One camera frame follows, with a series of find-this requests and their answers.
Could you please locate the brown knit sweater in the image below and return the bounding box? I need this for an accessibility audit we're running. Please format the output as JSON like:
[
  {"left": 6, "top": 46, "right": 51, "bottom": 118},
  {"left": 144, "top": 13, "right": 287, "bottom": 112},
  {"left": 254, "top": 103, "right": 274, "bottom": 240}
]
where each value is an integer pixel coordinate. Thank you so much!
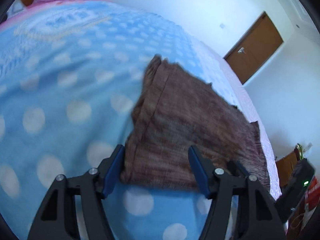
[{"left": 120, "top": 55, "right": 271, "bottom": 190}]

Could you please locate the red gift bag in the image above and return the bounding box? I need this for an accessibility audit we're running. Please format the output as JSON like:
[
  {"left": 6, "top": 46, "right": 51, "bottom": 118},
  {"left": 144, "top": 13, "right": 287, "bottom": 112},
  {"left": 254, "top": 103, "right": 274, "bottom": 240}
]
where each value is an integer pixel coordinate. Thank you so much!
[{"left": 305, "top": 177, "right": 319, "bottom": 209}]

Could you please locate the green item on desk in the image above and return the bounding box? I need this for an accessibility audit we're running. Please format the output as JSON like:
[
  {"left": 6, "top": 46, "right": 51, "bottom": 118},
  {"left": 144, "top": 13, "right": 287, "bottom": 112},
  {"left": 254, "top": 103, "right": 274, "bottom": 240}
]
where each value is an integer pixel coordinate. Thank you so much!
[{"left": 294, "top": 143, "right": 304, "bottom": 160}]

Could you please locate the brown wooden door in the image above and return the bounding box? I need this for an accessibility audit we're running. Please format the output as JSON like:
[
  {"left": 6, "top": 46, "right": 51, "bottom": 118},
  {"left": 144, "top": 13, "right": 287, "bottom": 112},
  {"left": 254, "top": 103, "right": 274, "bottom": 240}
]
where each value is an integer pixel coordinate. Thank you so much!
[{"left": 223, "top": 12, "right": 284, "bottom": 84}]

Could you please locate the polka dot bed sheet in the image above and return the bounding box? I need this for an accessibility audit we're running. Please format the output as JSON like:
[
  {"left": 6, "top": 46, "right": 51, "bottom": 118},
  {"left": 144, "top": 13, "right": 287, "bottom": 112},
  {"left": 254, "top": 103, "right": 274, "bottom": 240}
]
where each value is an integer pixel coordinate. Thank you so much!
[{"left": 0, "top": 0, "right": 283, "bottom": 240}]

